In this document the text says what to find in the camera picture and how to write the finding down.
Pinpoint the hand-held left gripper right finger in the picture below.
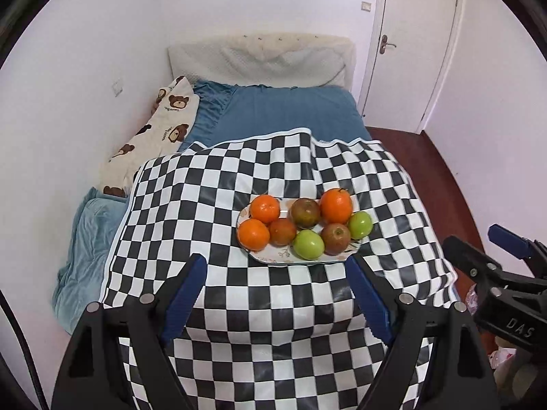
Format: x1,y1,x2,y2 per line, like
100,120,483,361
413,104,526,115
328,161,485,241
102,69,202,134
345,254,501,410

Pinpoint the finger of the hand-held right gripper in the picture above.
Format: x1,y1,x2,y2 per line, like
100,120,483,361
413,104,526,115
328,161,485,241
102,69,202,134
442,236,506,286
488,224,547,265

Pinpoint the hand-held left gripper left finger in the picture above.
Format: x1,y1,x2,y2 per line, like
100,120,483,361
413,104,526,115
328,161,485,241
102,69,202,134
50,253,209,410

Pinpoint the red-brown apple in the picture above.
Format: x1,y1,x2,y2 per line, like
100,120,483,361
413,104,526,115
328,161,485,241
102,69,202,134
269,218,297,246
320,223,352,256

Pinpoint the green apple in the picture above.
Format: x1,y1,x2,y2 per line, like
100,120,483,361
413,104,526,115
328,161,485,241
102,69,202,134
347,211,373,240
293,229,324,260

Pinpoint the oval floral ceramic plate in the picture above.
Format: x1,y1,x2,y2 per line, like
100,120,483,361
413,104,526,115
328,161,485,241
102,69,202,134
236,194,369,266

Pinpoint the large orange with stem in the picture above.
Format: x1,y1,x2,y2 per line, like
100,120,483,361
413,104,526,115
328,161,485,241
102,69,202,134
320,189,353,225

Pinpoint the dark brown-green apple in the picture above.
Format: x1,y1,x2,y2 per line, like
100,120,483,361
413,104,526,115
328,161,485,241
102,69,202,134
290,197,321,229

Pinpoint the clear plastic bag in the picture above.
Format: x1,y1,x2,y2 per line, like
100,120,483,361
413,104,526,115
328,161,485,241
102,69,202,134
465,284,480,314

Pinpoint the black and white checkered cloth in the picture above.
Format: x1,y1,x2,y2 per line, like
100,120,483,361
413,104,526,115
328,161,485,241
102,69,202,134
99,127,460,410

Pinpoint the light blue fleece blanket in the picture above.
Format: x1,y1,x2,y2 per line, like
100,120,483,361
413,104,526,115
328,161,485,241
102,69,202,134
52,187,129,336

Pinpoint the bear print pillow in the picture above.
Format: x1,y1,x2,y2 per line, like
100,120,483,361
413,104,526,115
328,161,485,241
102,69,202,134
99,76,201,198

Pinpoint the blue bed sheet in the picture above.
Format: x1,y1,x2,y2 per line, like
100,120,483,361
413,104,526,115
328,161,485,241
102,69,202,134
177,79,372,152

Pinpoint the white door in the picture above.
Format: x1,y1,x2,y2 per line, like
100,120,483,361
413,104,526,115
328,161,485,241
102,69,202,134
357,0,464,133

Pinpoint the cream padded headboard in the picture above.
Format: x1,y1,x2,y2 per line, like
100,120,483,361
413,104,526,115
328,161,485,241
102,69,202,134
197,32,357,90

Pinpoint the black cable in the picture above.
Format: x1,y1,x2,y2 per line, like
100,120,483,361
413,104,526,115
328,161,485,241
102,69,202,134
0,290,49,410

